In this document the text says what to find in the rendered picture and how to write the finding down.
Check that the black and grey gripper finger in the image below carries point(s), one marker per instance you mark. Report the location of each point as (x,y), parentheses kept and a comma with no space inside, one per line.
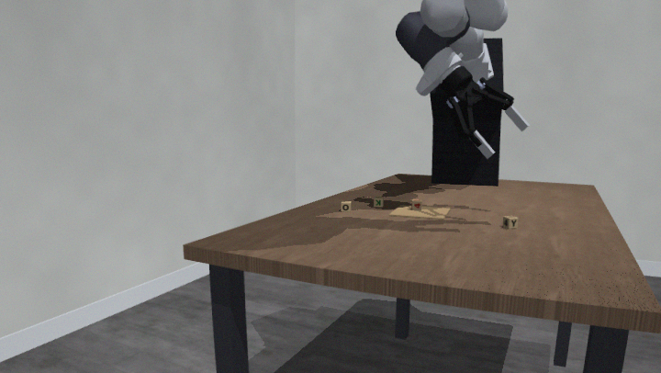
(497,98)
(468,130)

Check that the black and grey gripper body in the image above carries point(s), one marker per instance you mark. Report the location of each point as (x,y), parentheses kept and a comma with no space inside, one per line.
(457,83)

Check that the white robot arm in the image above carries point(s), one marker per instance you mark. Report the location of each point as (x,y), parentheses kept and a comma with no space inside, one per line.
(437,52)

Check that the tan flat mat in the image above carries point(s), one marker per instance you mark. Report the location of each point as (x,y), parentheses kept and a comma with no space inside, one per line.
(425,213)

